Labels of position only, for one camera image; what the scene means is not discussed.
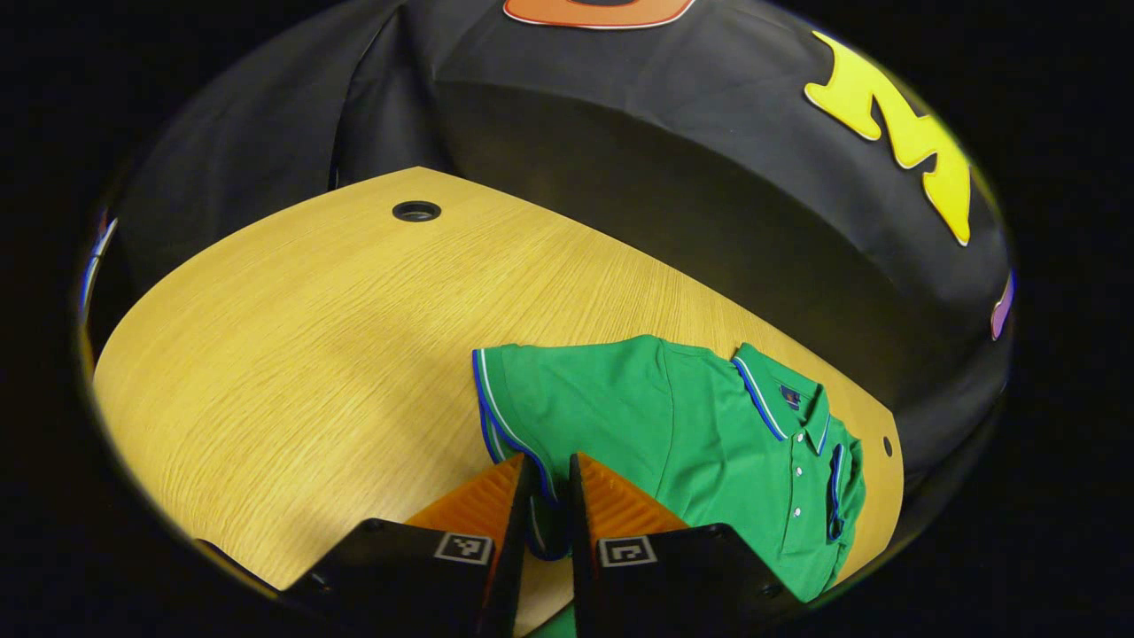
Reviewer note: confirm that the green T-shirt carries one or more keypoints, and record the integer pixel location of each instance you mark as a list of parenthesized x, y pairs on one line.
[(691, 425)]

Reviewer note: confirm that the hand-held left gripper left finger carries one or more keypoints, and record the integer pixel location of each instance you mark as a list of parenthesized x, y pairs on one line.
[(509, 549)]

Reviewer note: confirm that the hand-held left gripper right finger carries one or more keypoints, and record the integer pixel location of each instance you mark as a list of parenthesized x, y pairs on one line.
[(580, 549)]

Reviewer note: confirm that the black backdrop cloth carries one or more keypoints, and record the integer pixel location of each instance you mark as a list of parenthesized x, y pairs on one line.
[(620, 133)]

